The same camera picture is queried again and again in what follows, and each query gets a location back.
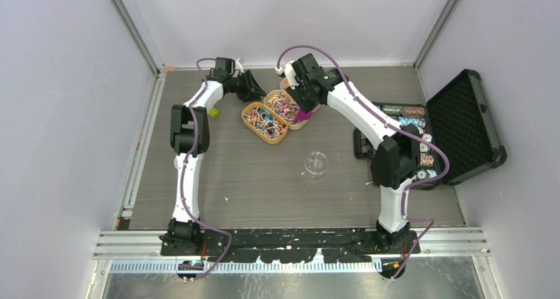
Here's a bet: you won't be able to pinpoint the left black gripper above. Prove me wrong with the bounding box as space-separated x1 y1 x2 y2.
228 71 267 103

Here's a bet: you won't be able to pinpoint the magenta plastic scoop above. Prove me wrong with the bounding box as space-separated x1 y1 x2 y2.
295 108 313 123

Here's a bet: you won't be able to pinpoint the clear plastic cup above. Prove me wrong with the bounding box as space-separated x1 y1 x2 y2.
304 151 328 180

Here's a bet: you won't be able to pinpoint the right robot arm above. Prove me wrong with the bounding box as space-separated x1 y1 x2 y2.
276 53 422 253

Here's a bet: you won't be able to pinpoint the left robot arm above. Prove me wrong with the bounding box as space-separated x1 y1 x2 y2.
160 57 265 256

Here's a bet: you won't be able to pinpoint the pink tray popsicle candies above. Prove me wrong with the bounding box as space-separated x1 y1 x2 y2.
279 78 322 113

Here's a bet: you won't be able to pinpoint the cream tray swirl lollipops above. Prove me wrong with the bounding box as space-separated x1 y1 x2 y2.
263 90 307 130

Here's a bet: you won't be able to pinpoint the tan tray round lollipops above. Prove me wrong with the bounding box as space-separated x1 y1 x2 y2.
241 102 289 145

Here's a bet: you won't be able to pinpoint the yellow-green toy brick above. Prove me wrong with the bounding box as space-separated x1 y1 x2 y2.
209 108 219 117

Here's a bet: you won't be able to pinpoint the black poker chip case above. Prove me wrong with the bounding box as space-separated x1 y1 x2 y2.
375 69 507 190

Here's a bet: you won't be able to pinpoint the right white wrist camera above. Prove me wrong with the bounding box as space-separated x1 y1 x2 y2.
275 61 300 90

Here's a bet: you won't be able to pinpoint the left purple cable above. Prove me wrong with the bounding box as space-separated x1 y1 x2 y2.
177 57 232 281

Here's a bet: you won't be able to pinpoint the purple cable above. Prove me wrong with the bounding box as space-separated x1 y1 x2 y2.
177 57 232 281
276 44 450 281

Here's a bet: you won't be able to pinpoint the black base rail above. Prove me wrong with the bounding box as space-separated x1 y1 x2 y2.
159 228 420 263

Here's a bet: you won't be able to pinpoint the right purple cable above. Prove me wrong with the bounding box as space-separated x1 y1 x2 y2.
276 44 450 281

